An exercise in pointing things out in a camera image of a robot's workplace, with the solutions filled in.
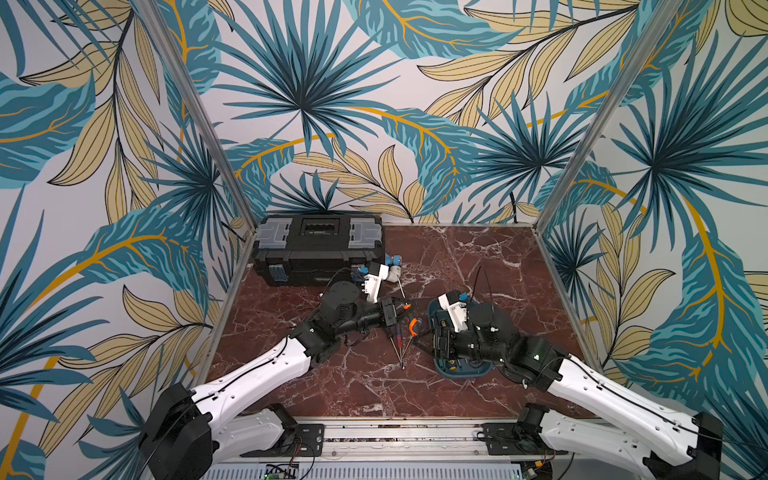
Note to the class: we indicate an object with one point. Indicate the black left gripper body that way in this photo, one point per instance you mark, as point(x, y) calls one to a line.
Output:
point(384, 307)

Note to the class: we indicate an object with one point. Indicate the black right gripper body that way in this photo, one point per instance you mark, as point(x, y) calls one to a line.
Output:
point(444, 341)

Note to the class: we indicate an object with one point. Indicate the blue red screwdriver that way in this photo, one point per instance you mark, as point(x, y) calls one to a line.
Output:
point(397, 342)

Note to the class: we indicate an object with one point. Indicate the orange black small screwdriver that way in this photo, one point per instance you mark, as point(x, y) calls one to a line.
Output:
point(416, 327)

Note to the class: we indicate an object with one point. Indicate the grey clear screwdriver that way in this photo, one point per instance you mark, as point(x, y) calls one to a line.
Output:
point(406, 346)

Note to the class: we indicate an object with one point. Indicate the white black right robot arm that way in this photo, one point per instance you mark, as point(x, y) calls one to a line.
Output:
point(638, 435)

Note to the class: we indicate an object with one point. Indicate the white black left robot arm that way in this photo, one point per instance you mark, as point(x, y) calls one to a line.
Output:
point(246, 384)

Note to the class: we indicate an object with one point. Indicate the teal plastic storage tray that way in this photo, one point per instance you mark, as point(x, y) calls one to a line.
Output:
point(452, 369)

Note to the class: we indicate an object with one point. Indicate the small blue white toy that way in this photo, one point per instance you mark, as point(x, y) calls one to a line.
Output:
point(394, 265)

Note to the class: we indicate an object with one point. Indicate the black plastic toolbox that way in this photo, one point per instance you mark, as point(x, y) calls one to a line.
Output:
point(310, 250)

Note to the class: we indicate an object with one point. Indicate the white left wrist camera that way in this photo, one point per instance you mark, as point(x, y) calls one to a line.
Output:
point(375, 276)

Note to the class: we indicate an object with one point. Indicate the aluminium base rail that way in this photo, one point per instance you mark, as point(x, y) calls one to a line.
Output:
point(396, 441)

